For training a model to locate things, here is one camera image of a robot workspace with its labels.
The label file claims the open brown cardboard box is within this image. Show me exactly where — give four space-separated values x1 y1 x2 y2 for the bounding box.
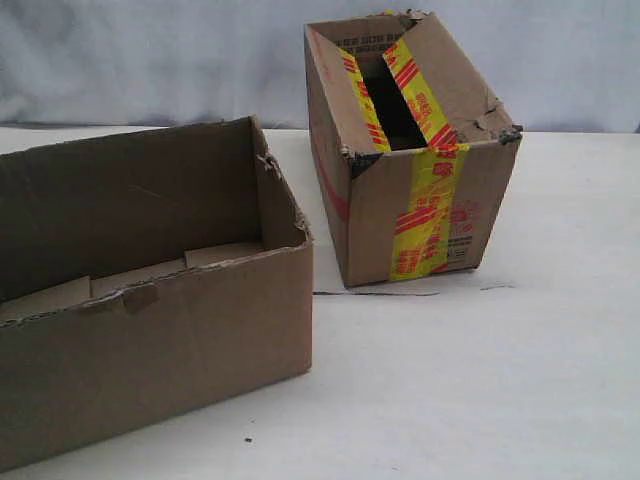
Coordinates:
1 116 313 471

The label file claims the taped cardboard box yellow tape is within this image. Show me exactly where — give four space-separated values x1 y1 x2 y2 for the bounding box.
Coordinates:
304 10 522 287

